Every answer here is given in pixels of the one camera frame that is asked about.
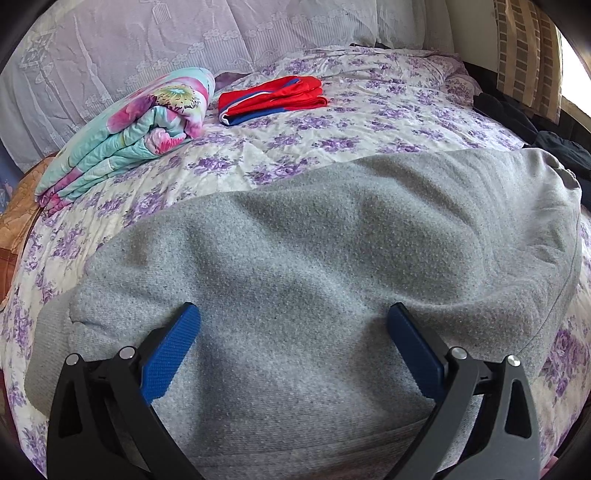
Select dark blue garment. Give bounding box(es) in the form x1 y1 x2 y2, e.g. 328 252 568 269
524 130 591 208

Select purple floral bed sheet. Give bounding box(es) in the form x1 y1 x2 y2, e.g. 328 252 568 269
0 46 591 480

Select folded colourful floral quilt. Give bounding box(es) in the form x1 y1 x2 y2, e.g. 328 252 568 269
34 67 217 217

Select grey pants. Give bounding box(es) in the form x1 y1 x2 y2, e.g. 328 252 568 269
25 148 581 480

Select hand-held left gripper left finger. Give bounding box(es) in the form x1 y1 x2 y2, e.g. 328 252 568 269
46 302 204 480

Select folded red shorts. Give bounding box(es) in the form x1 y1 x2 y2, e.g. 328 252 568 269
218 76 329 127

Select white lace headboard cover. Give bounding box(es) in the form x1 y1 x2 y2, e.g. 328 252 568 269
0 0 426 171

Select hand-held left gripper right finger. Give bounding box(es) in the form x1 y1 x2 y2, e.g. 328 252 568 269
387 302 541 480

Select beige striped curtain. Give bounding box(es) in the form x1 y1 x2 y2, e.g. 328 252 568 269
493 0 564 123

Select purple cloth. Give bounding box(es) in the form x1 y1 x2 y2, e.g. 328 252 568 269
215 71 251 92

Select brown patterned pillow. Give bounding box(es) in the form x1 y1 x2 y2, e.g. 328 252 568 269
0 154 61 310

